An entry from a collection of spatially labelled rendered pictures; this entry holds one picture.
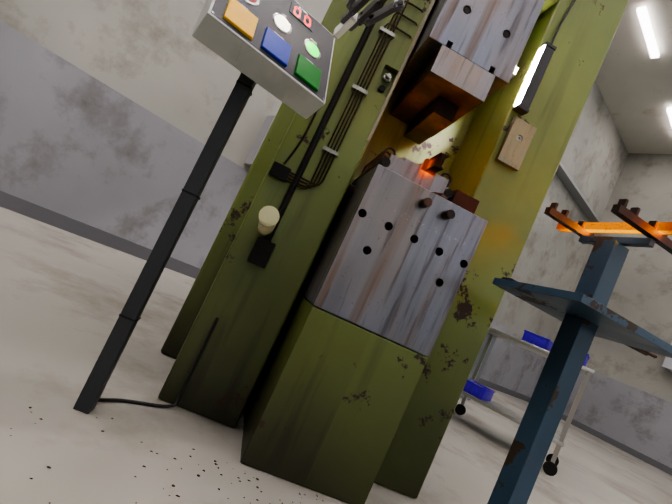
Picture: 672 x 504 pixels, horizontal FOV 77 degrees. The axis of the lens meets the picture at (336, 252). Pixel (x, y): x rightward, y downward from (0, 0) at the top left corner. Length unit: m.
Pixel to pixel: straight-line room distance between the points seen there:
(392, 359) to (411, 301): 0.18
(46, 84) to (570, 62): 3.77
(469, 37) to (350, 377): 1.11
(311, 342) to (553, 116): 1.19
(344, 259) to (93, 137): 3.45
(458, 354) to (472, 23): 1.09
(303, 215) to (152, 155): 3.21
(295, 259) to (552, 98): 1.10
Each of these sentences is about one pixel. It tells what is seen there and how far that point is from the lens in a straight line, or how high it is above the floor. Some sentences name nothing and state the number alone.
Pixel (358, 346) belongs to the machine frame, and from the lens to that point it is 1.24.
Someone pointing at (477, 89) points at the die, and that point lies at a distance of 1.50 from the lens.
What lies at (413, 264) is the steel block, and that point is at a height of 0.70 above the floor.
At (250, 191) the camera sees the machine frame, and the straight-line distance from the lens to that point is 1.84.
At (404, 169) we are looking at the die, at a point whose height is 0.96.
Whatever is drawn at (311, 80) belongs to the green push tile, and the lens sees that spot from 1.16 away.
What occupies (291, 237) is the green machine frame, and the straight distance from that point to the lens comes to 1.38.
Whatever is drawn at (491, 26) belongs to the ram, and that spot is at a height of 1.50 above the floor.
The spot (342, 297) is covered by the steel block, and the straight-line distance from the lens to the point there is 1.21.
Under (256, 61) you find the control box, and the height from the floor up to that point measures 0.95.
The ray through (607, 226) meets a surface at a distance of 1.43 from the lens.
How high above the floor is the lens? 0.54
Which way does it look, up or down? 4 degrees up
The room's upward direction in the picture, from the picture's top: 25 degrees clockwise
